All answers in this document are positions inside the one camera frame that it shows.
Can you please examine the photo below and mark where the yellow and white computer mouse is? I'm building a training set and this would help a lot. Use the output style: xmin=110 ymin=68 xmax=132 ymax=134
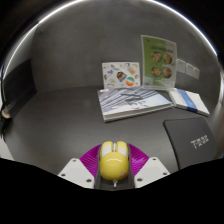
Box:
xmin=98 ymin=140 xmax=130 ymax=188

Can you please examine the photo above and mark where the grey striped hardcover book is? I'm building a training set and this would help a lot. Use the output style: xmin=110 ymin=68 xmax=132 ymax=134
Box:
xmin=96 ymin=87 xmax=174 ymax=123

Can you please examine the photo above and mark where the black mouse pad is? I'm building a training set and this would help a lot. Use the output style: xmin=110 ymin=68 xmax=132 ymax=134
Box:
xmin=162 ymin=116 xmax=220 ymax=171

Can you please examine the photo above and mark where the white card with colourful stickers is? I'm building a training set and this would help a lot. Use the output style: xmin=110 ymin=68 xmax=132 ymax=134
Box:
xmin=101 ymin=61 xmax=142 ymax=90

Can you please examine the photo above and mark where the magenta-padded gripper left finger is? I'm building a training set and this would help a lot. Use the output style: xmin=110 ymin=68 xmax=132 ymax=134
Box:
xmin=57 ymin=143 xmax=102 ymax=190

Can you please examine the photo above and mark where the green menu sign stand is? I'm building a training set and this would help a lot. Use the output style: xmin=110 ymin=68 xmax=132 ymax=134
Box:
xmin=140 ymin=34 xmax=178 ymax=91

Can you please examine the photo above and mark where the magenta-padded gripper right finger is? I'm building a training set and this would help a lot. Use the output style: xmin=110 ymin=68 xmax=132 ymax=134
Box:
xmin=126 ymin=143 xmax=171 ymax=190

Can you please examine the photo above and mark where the white book with blue band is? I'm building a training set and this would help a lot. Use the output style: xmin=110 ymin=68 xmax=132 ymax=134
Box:
xmin=167 ymin=87 xmax=211 ymax=118

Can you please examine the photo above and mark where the white wall socket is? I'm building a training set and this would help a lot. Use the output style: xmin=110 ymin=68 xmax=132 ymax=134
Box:
xmin=185 ymin=62 xmax=195 ymax=78
xmin=176 ymin=58 xmax=187 ymax=74
xmin=192 ymin=66 xmax=201 ymax=80

